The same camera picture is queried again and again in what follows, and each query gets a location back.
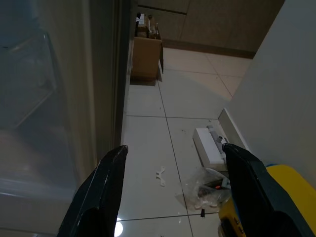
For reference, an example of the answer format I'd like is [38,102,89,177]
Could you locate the clear fridge door bin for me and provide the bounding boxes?
[0,31,61,130]

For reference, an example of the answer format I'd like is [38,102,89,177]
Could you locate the white flat box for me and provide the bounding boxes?
[192,127,229,171]

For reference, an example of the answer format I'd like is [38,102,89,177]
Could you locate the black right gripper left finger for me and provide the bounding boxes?
[57,145,129,237]

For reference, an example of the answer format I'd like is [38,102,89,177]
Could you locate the beige built-in cabinet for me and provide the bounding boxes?
[137,0,286,59]

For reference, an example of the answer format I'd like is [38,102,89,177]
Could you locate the clear plastic bag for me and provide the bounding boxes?
[175,167,232,211]

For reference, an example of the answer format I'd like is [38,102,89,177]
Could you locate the silver fridge lower door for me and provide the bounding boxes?
[0,0,131,237]

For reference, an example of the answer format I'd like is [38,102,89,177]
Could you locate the large brown cardboard box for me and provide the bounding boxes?
[130,36,164,82]

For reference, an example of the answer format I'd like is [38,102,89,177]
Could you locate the white plastic bracket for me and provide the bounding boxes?
[155,165,167,188]

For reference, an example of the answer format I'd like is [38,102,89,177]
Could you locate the packaged goods pile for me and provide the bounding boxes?
[135,12,162,40]

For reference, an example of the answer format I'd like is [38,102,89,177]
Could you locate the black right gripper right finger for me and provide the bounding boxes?
[221,143,316,237]

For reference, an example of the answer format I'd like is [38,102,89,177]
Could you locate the grey plastic pipe fitting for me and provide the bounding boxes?
[206,124,229,161]

